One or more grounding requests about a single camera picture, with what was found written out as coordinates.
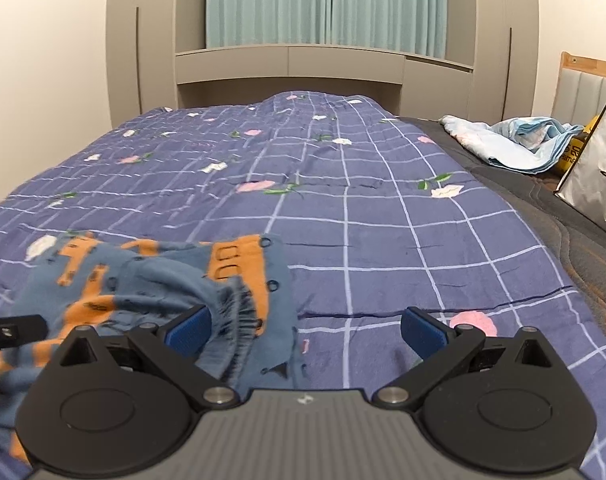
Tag blue pants with orange trucks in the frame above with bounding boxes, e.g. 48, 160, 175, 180
0, 234, 305, 458

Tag purple checked floral quilt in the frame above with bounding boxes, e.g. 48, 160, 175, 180
0, 92, 606, 479

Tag dark quilted mattress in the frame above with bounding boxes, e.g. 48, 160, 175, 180
403, 117, 606, 335

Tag white plastic shopping bag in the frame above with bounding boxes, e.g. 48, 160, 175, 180
556, 104, 606, 231

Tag white and blue crumpled cloth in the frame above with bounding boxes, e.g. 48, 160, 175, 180
440, 115, 584, 174

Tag yellow package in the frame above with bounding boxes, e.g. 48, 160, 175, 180
552, 116, 598, 177

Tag beige built-in wardrobe unit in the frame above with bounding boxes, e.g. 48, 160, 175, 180
105, 0, 539, 124

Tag wooden padded headboard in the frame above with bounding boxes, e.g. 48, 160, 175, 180
551, 52, 606, 126

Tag light teal curtain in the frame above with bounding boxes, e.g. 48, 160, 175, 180
205, 0, 448, 58

